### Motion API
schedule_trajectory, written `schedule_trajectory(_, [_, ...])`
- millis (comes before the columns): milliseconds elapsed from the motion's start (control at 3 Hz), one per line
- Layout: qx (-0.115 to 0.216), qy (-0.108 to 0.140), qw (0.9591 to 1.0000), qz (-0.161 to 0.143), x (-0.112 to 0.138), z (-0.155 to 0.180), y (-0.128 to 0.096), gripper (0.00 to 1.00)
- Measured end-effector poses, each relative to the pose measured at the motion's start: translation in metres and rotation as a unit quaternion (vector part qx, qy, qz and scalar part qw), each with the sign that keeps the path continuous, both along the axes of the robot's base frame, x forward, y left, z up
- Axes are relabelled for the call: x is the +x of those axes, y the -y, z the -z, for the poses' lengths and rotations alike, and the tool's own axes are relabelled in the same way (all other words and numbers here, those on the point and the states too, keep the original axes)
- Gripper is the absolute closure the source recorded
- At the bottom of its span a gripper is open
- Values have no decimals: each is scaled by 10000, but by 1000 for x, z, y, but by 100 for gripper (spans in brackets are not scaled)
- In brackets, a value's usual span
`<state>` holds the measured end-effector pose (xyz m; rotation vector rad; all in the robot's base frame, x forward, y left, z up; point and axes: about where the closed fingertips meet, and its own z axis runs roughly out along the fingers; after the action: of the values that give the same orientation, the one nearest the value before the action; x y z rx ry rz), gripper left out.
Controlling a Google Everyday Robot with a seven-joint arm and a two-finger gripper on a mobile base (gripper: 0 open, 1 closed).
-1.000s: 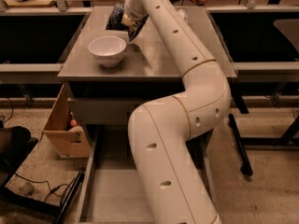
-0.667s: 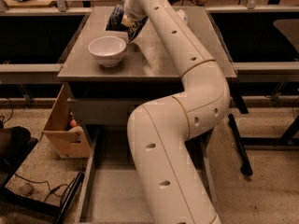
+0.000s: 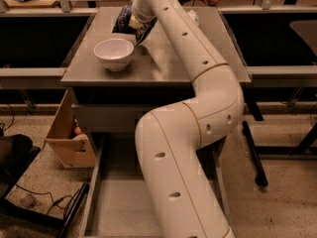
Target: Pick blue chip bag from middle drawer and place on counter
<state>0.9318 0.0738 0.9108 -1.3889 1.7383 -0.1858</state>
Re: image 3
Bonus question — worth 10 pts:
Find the black cable on floor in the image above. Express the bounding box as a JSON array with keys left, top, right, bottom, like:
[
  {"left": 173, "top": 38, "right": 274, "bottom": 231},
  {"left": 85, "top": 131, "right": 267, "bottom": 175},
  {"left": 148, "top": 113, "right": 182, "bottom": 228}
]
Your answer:
[{"left": 14, "top": 181, "right": 82, "bottom": 216}]

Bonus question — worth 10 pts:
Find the cardboard box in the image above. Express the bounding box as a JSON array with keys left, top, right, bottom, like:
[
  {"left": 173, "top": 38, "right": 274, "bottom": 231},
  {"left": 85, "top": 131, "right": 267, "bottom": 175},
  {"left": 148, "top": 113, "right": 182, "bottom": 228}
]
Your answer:
[{"left": 46, "top": 90, "right": 96, "bottom": 168}]

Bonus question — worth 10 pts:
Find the black table leg frame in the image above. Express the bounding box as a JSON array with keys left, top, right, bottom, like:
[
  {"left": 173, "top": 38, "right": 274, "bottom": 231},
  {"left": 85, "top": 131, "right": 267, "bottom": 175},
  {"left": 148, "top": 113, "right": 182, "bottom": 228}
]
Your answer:
[{"left": 241, "top": 101, "right": 317, "bottom": 188}]

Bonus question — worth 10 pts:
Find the grey drawer cabinet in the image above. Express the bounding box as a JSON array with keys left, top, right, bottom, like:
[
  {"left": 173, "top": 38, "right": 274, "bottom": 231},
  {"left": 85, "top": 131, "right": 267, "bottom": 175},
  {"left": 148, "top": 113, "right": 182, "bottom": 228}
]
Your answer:
[{"left": 63, "top": 8, "right": 244, "bottom": 161}]

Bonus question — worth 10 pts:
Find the closed grey top drawer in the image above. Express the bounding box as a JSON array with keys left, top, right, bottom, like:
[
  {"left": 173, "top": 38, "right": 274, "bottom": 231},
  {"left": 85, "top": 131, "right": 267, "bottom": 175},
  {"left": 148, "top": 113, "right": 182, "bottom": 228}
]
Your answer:
[{"left": 71, "top": 104, "right": 153, "bottom": 133}]

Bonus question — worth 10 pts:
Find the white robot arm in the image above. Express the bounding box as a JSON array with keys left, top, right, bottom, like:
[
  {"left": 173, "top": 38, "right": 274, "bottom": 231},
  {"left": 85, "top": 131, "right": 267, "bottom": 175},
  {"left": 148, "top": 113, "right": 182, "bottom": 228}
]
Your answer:
[{"left": 135, "top": 0, "right": 244, "bottom": 238}]

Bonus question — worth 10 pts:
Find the clear plastic bottle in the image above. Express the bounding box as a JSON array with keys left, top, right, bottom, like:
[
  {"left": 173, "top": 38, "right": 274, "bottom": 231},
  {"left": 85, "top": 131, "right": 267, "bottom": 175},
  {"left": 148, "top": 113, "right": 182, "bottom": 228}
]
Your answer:
[{"left": 188, "top": 10, "right": 199, "bottom": 26}]

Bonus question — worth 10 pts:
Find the blue chip bag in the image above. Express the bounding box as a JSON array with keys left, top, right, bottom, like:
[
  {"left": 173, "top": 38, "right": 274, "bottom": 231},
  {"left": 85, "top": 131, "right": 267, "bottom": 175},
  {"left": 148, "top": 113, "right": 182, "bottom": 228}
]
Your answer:
[{"left": 112, "top": 2, "right": 158, "bottom": 45}]

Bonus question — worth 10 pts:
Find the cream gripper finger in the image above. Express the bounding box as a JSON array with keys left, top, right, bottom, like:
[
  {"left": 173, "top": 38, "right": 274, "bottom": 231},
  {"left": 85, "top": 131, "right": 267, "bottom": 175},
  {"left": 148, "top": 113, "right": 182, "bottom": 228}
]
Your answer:
[{"left": 129, "top": 16, "right": 143, "bottom": 30}]

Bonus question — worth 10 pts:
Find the orange ball in box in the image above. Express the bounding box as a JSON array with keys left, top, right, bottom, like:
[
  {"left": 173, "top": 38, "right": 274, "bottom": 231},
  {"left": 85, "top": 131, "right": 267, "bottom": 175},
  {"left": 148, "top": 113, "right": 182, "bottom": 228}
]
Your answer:
[{"left": 73, "top": 127, "right": 82, "bottom": 136}]

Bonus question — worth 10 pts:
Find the black floor stand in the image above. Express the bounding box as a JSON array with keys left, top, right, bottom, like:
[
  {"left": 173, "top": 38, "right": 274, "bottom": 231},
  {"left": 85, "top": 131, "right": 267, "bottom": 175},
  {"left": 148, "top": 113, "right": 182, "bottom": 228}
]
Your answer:
[{"left": 0, "top": 134, "right": 89, "bottom": 238}]

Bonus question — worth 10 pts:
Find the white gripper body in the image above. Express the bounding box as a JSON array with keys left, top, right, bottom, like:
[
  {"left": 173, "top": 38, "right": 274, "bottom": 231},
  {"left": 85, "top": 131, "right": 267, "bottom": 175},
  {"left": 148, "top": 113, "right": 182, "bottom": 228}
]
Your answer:
[{"left": 132, "top": 0, "right": 156, "bottom": 23}]

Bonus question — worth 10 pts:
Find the white ceramic bowl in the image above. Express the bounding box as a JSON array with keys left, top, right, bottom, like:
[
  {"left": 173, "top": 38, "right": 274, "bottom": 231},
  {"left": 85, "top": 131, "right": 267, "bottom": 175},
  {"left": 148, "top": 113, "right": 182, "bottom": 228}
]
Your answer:
[{"left": 93, "top": 38, "right": 135, "bottom": 71}]

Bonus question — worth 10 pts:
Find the open grey middle drawer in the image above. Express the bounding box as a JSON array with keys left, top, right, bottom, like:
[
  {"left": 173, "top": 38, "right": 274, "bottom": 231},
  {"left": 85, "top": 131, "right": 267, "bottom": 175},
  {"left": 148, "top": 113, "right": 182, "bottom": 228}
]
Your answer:
[{"left": 78, "top": 133, "right": 232, "bottom": 238}]

